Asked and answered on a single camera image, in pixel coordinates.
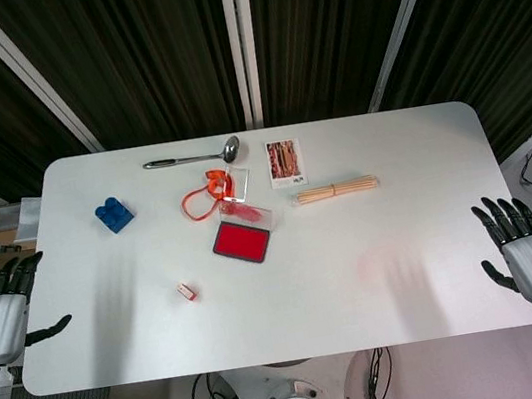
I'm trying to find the white red stamp block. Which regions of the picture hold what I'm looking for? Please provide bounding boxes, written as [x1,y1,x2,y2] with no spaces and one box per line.
[174,279,200,307]

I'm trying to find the blue plastic object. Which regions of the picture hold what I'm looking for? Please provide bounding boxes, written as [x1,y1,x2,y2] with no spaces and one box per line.
[91,192,140,237]

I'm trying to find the silver foil bag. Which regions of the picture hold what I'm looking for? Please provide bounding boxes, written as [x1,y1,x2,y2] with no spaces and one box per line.
[6,194,47,246]

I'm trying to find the bundle of wooden sticks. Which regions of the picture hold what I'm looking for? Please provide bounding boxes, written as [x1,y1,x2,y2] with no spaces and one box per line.
[288,171,384,208]

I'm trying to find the red ink pad clear lid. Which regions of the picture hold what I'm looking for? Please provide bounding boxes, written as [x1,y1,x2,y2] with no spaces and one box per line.
[204,194,288,272]

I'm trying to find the photo card red brown print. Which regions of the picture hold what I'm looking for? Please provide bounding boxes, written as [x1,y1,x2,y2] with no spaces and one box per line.
[263,137,307,192]

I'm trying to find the dark pleated curtain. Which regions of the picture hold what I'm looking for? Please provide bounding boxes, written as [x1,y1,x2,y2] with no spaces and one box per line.
[0,0,532,243]

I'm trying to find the white metal frame post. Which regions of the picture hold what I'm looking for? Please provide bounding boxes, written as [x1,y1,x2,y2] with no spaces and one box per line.
[0,0,106,169]
[349,0,470,115]
[219,0,272,132]

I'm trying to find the steel ladle black handle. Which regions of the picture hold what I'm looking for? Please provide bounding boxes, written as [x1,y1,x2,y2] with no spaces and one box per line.
[139,133,245,177]

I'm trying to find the orange lanyard clear badge holder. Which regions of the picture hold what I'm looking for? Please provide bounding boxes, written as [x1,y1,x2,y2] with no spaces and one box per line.
[176,161,258,226]

